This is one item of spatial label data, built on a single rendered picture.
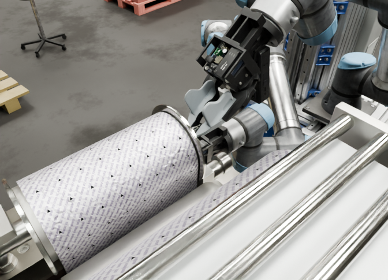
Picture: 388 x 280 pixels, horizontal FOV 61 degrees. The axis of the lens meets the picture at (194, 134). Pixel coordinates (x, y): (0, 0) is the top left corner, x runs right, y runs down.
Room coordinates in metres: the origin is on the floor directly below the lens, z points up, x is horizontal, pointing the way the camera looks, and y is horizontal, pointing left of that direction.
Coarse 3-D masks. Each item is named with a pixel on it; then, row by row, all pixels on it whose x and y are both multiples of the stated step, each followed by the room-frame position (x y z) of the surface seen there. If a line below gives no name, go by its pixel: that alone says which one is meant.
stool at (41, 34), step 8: (24, 0) 3.07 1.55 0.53; (32, 0) 3.20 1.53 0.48; (32, 8) 3.19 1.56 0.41; (40, 24) 3.20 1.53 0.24; (40, 32) 3.19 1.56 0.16; (32, 40) 3.19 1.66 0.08; (40, 40) 3.18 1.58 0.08; (48, 40) 3.18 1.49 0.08; (24, 48) 3.14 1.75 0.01; (40, 48) 3.05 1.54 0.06; (64, 48) 3.12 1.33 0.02
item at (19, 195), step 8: (16, 192) 0.27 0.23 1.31; (24, 200) 0.25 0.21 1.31; (24, 208) 0.24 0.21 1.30; (32, 216) 0.23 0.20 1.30; (32, 224) 0.23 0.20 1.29; (40, 232) 0.22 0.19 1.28; (40, 240) 0.21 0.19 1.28; (48, 240) 0.22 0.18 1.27; (48, 248) 0.21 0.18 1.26; (56, 256) 0.21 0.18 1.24
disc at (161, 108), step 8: (160, 104) 0.44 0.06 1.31; (152, 112) 0.46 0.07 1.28; (168, 112) 0.42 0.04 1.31; (176, 112) 0.41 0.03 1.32; (184, 120) 0.39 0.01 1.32; (184, 128) 0.39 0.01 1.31; (192, 136) 0.38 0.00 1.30; (200, 152) 0.36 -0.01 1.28; (200, 160) 0.36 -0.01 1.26; (200, 168) 0.36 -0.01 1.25; (200, 176) 0.36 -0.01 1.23
